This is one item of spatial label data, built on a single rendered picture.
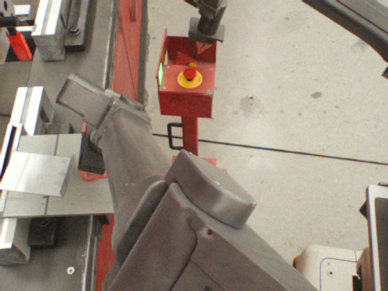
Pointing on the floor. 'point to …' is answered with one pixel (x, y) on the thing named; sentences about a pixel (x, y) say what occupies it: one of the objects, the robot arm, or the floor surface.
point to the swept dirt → (145, 64)
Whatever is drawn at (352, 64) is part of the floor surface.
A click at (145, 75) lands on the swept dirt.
